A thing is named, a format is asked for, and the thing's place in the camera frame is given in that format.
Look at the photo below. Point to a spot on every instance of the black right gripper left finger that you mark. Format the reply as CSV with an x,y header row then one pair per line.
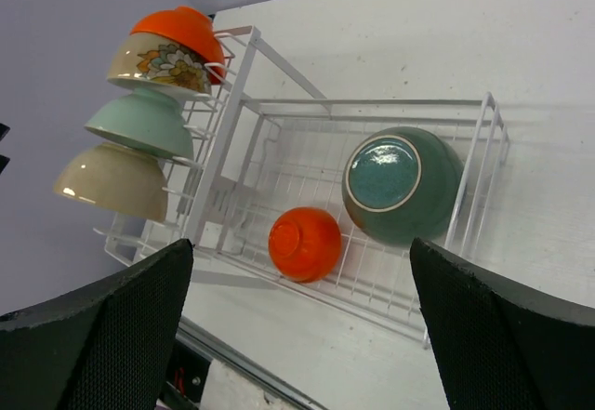
x,y
105,345

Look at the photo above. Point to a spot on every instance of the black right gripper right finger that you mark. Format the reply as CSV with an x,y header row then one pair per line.
x,y
500,344

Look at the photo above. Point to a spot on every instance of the plain beige bowl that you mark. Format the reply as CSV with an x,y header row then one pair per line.
x,y
116,178

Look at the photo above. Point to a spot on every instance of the mint green bowl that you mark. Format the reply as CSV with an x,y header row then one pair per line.
x,y
144,120

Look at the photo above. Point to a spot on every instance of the floral beige bowl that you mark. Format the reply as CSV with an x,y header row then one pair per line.
x,y
152,61

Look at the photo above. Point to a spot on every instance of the large orange bowl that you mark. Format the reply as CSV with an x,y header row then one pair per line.
x,y
185,26

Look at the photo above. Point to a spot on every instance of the large teal ceramic bowl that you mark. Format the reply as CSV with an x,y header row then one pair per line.
x,y
401,183

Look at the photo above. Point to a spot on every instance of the small orange bowl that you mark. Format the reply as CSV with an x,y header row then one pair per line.
x,y
305,244

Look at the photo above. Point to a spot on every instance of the white wire dish rack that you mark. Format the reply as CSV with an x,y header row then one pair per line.
x,y
268,140

